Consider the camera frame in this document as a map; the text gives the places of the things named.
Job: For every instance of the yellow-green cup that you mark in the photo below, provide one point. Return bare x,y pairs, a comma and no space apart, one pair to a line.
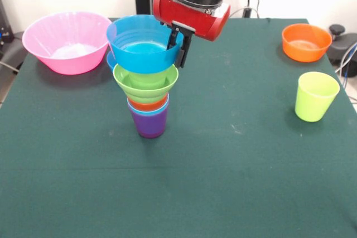
312,107

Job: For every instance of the orange cup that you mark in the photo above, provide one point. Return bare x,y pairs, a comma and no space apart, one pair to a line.
145,106

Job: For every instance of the orange bowl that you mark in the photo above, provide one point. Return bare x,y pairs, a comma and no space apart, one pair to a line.
305,54

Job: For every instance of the blue cup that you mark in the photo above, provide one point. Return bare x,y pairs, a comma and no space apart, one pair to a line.
150,112

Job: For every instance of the black plug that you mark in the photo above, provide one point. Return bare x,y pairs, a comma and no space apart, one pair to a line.
247,12

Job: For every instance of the large pink bowl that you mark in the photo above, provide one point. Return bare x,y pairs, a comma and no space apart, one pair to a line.
42,43

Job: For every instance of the dark green table cloth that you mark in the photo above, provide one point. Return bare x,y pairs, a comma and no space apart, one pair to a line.
178,179

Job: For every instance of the green bowl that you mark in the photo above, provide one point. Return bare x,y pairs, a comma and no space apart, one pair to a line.
145,93

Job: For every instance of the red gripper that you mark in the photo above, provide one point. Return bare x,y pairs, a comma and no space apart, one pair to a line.
187,16

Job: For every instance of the black device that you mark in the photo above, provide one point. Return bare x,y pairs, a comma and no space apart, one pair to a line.
5,34

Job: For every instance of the black office chair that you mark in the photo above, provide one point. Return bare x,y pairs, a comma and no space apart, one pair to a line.
343,45

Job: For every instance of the purple cup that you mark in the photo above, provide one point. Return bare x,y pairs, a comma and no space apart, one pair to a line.
150,125

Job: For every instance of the blue bowl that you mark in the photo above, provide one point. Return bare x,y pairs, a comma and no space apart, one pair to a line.
111,62
139,62

